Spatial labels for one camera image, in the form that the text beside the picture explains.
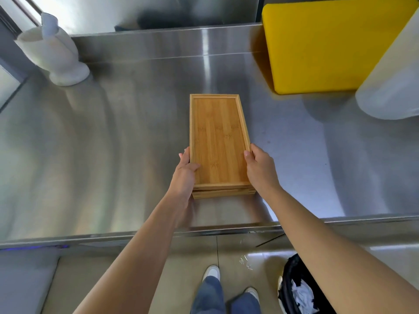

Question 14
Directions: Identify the person's right hand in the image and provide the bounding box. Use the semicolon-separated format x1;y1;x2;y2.
244;143;283;198

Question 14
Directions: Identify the person's left hand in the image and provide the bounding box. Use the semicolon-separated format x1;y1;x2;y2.
170;146;201;206

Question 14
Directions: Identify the bamboo wooden tray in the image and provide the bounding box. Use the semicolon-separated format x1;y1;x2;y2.
192;184;257;199
189;94;252;190

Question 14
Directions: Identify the person's right forearm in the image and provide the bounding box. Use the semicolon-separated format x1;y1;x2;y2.
262;186;419;314

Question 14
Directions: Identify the person's left forearm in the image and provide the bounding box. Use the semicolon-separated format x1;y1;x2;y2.
73;189;194;314

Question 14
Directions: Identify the white shoe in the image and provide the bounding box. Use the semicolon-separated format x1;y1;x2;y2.
244;287;260;305
202;265;221;283

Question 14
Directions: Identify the black trash bin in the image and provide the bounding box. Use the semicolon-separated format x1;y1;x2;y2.
278;254;338;314

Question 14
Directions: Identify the person's left leg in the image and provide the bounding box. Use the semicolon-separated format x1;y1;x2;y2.
191;275;227;314

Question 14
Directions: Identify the person's leg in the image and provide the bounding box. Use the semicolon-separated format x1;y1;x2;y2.
191;275;227;314
229;292;262;314

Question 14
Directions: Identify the yellow cutting board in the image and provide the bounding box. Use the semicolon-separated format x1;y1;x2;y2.
261;0;419;95

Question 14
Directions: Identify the person's right leg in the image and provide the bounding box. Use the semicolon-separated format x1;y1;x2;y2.
229;292;262;314

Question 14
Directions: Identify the crumpled white paper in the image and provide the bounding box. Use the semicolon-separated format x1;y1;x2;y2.
291;279;320;314

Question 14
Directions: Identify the translucent white cutting board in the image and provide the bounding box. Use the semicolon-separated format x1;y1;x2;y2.
355;15;419;121

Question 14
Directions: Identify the white stone mortar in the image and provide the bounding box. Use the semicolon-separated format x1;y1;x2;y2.
14;25;90;87

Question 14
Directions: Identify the white stone pestle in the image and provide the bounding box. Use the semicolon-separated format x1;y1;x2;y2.
41;12;60;38

